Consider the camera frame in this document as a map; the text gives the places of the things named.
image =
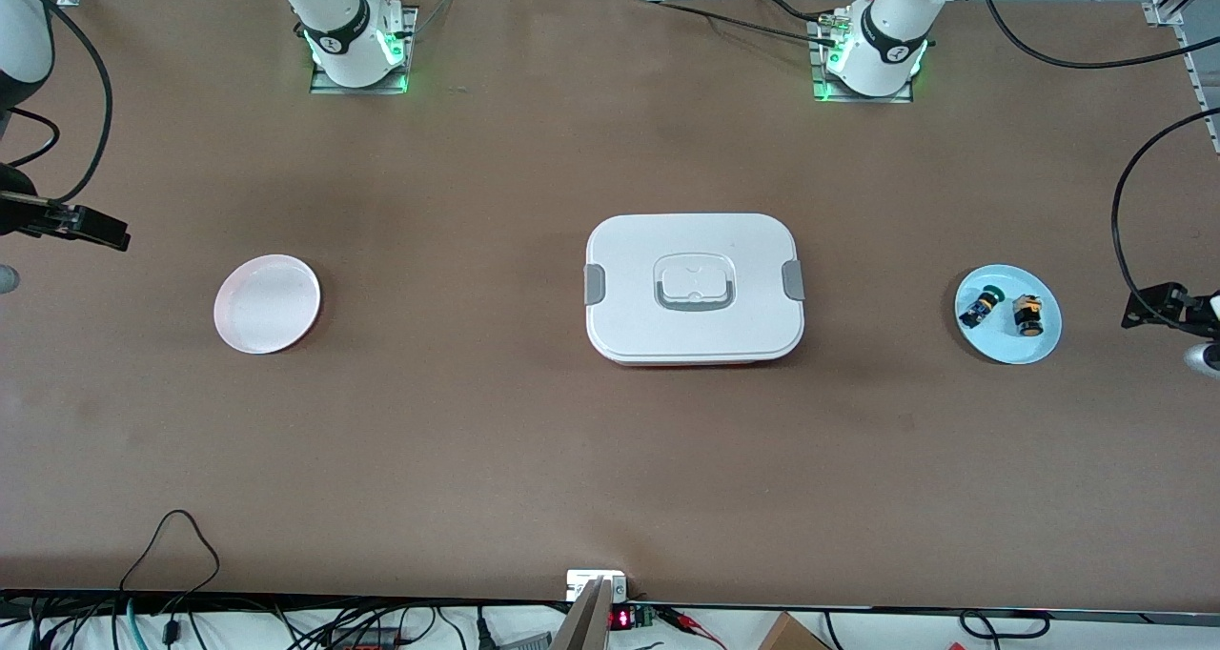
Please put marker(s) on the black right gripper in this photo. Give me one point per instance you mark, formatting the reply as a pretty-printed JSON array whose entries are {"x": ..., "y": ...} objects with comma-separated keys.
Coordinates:
[{"x": 21, "y": 215}]

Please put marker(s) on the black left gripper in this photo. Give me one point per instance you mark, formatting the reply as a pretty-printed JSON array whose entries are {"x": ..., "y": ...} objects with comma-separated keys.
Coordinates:
[{"x": 1161, "y": 304}]

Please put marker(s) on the brown cardboard box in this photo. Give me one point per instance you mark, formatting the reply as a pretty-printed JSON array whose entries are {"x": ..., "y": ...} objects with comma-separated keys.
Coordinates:
[{"x": 791, "y": 636}]

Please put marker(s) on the white box with grey clips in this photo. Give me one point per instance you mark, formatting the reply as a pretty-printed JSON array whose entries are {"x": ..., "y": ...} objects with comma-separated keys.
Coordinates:
[{"x": 629, "y": 250}]

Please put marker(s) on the light blue round plate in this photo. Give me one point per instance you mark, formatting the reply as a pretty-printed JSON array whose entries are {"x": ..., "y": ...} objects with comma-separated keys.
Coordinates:
[{"x": 1001, "y": 345}]

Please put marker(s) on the pink round plate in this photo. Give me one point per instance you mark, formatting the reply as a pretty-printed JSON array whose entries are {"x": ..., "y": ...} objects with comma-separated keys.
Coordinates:
[{"x": 257, "y": 331}]

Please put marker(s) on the black yellow green battery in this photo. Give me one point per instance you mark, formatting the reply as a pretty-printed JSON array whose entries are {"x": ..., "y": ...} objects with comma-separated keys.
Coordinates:
[{"x": 974, "y": 312}]

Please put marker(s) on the red clip leads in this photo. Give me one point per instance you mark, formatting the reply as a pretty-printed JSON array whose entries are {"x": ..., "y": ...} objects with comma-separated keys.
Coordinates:
[{"x": 691, "y": 621}]

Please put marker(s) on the red digit display module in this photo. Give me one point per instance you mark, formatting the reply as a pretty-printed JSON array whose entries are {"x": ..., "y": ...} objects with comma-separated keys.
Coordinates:
[{"x": 621, "y": 619}]

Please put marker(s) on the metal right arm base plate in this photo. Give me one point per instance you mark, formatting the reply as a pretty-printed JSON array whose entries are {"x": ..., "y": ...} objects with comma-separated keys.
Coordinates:
[{"x": 329, "y": 89}]

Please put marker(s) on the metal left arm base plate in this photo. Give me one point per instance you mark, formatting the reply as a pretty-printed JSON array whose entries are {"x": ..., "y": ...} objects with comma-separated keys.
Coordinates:
[{"x": 829, "y": 98}]

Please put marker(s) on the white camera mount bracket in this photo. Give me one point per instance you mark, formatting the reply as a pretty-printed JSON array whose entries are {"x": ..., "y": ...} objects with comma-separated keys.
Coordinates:
[{"x": 581, "y": 583}]

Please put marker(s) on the aluminium camera mount profile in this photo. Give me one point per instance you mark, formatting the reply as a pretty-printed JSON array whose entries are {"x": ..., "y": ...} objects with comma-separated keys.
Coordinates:
[{"x": 586, "y": 626}]

